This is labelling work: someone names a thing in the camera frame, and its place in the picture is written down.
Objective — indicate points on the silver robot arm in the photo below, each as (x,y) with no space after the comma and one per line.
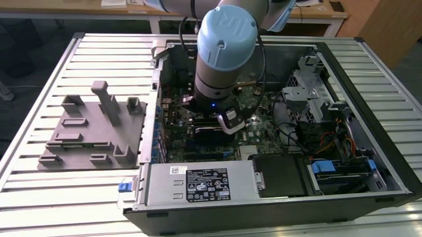
(227,37)

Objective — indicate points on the black RAM stick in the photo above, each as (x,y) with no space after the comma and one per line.
(205,122)

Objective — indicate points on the black graphics card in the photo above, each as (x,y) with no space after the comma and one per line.
(207,136)

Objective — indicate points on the green motherboard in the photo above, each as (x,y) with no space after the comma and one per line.
(263,123)

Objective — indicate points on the silver chipset heatsink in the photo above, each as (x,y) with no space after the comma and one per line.
(249,150)

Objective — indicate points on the white barcode sticker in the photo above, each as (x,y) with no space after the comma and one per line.
(178,170)

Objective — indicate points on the silver drive cage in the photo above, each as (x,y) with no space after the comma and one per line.
(297,98)

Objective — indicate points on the black power supply label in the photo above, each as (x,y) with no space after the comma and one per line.
(207,185)

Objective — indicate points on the silver power supply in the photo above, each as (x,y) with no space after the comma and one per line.
(158,187)

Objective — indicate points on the grey parts rack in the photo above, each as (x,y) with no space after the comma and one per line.
(95,138)

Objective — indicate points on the black plastic shroud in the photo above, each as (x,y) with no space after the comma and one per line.
(279,175)

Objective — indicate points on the blue case latch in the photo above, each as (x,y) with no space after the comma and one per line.
(124,187)

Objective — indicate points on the hard disk in blue carrier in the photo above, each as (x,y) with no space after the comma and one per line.
(323,168)

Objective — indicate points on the black PC case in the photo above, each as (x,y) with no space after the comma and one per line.
(263,217)

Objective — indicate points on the white box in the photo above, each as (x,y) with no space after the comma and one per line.
(114,3)

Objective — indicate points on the wooden desk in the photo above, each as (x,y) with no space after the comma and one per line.
(82,10)

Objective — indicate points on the black phone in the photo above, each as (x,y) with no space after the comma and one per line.
(337,6)

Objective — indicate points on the white furniture leg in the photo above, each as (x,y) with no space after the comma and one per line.
(7,92)

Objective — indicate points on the black office chair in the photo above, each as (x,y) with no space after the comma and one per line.
(19,44)

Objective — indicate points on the wooden cabinet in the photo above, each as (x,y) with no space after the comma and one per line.
(389,29)

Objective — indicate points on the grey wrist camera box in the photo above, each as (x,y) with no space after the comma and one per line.
(187,98)

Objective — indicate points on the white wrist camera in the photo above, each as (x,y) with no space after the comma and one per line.
(233,121)

